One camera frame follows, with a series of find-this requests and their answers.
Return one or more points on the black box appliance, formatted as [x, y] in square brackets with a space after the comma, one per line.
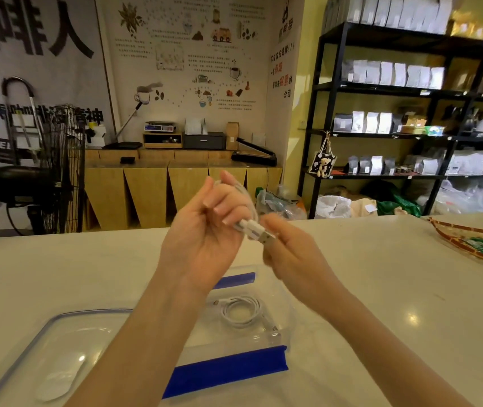
[203, 141]

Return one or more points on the hanging teddy bear bag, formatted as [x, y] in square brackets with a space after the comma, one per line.
[322, 161]

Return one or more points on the small wooden shelf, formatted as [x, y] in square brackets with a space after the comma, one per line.
[163, 140]

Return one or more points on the clear plastic bags heap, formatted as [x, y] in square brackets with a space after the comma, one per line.
[466, 197]

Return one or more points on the brown cardboard box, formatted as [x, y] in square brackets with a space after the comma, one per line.
[232, 136]

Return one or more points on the row of gold bags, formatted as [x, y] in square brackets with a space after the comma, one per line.
[479, 29]

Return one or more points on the woven bamboo tray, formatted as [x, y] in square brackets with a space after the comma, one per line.
[449, 233]

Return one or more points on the row of grey coffee bags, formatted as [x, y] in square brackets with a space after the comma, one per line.
[371, 165]

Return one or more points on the crumpled clear plastic bag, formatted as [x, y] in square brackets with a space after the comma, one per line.
[282, 205]

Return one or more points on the wooden cabinet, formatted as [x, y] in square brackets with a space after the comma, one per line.
[148, 186]

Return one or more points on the black floor fan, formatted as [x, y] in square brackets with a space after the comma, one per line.
[21, 184]

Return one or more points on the clear lid with blue rim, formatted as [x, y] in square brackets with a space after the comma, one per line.
[72, 334]

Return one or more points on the person's left hand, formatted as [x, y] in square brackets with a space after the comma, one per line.
[195, 245]

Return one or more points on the person's right hand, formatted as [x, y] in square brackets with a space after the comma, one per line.
[301, 267]

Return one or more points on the person's right thumb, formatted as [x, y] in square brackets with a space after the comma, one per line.
[276, 226]

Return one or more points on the person's left forearm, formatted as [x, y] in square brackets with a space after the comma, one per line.
[148, 343]

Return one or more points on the clear container with blue clips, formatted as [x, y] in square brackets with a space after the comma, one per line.
[241, 360]

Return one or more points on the black heat sealer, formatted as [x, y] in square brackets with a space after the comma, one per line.
[254, 156]

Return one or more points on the green plastic bag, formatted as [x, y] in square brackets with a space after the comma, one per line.
[400, 206]

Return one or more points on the illustrated wall poster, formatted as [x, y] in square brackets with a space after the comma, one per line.
[182, 59]

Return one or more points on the stack of white boxes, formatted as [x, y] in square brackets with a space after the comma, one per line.
[468, 163]

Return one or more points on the digital scale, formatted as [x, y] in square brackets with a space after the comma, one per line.
[160, 127]

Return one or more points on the person's right forearm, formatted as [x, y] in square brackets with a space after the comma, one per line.
[385, 356]

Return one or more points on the person's left fingers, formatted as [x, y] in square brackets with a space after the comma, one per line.
[224, 203]

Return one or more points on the row of white coffee bags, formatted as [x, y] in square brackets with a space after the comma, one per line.
[394, 75]
[394, 10]
[371, 122]

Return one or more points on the silver step ladder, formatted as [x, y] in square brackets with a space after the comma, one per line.
[23, 122]

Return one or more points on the white plastic sack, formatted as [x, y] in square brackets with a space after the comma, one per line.
[332, 206]

